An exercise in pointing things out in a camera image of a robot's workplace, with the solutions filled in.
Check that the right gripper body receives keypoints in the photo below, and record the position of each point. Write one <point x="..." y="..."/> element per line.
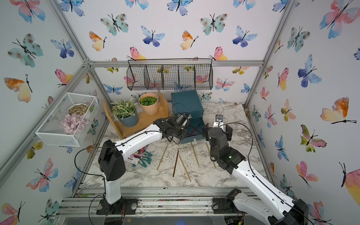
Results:
<point x="209" y="131"/>

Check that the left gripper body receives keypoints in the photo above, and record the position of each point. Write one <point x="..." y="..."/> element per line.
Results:
<point x="179" y="133"/>

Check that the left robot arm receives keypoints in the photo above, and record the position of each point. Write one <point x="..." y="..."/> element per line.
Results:
<point x="113" y="154"/>

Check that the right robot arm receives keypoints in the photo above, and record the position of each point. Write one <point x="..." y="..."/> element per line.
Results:
<point x="273" y="207"/>

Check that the teal drawer cabinet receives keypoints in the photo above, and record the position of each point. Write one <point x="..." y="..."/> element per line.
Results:
<point x="187" y="102"/>

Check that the wooden shelf stand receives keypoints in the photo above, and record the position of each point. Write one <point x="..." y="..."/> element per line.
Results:
<point x="145" y="120"/>

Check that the yellow pencil far left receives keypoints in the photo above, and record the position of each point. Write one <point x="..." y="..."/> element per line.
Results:
<point x="161" y="160"/>

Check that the peach pot green plant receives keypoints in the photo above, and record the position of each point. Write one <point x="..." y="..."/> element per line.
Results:
<point x="149" y="102"/>

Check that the red pencil long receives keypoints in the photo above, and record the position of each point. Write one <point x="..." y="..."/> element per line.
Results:
<point x="175" y="165"/>

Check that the blue pot white-flowered plant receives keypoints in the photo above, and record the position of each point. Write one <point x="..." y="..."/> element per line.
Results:
<point x="125" y="111"/>

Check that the bowl of pebbles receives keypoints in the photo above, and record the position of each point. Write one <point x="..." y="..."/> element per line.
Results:
<point x="78" y="109"/>

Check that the pink artificial flowers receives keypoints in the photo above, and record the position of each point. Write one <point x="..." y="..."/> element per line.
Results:
<point x="73" y="124"/>

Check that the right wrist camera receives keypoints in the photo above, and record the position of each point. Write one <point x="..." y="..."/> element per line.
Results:
<point x="218" y="121"/>

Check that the black wire wall basket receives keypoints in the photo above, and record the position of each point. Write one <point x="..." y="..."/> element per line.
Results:
<point x="169" y="74"/>

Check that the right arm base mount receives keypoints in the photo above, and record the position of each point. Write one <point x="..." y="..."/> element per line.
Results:
<point x="225" y="204"/>

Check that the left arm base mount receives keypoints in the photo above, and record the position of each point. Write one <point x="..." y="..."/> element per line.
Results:
<point x="124" y="206"/>

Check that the white mesh wall basket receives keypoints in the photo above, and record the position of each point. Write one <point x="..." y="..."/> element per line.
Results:
<point x="51" y="132"/>

